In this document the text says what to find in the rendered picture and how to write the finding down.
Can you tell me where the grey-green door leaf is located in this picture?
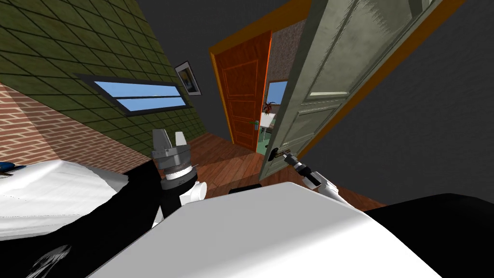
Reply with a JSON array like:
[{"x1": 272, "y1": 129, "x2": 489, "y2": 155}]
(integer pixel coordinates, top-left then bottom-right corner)
[{"x1": 257, "y1": 0, "x2": 445, "y2": 182}]

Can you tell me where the blue window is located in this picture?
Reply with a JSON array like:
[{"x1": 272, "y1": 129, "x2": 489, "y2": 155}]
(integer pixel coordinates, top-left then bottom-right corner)
[{"x1": 266, "y1": 80, "x2": 289, "y2": 115}]

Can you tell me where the dark-framed window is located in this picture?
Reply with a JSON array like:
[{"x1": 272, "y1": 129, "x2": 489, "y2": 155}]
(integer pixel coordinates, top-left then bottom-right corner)
[{"x1": 75, "y1": 73, "x2": 191, "y2": 117}]

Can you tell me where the framed wall picture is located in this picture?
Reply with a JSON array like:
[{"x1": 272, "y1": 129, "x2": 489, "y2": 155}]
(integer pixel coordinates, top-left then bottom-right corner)
[{"x1": 174, "y1": 60, "x2": 203, "y2": 97}]

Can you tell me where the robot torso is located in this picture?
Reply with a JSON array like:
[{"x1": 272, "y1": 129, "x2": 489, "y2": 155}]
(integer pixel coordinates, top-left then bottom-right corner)
[{"x1": 86, "y1": 181, "x2": 443, "y2": 278}]

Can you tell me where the white bed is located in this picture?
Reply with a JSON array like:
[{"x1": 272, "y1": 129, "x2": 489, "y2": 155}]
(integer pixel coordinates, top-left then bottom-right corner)
[{"x1": 0, "y1": 160, "x2": 129, "y2": 241}]

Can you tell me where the orange wooden door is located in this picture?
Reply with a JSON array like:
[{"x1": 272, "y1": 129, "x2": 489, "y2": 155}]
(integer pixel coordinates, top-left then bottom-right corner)
[{"x1": 211, "y1": 30, "x2": 273, "y2": 153}]

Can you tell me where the black door handle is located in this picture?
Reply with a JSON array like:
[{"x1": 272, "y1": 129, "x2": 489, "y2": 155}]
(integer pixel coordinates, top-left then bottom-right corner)
[{"x1": 268, "y1": 147, "x2": 291, "y2": 163}]

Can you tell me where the blue object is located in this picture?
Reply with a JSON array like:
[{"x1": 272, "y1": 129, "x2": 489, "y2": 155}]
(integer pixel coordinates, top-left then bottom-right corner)
[{"x1": 0, "y1": 162, "x2": 27, "y2": 178}]

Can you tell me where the white table with plant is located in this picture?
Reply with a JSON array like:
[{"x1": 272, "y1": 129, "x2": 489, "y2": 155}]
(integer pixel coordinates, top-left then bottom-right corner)
[{"x1": 258, "y1": 101, "x2": 278, "y2": 143}]

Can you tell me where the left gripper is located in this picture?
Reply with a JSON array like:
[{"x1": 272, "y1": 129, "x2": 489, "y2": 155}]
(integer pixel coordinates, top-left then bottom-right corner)
[{"x1": 151, "y1": 129, "x2": 192, "y2": 172}]

